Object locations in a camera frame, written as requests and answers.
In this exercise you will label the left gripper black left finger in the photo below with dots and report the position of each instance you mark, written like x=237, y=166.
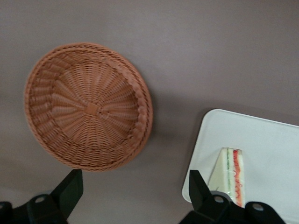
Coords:
x=67, y=191

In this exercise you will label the triangle sandwich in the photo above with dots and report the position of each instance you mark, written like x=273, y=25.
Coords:
x=224, y=172

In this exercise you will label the brown round wicker basket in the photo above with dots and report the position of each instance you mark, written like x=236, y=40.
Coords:
x=91, y=109

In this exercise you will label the cream rectangular tray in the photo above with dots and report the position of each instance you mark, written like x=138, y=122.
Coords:
x=268, y=151

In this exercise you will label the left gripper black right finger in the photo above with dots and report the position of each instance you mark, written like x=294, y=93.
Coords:
x=198, y=193

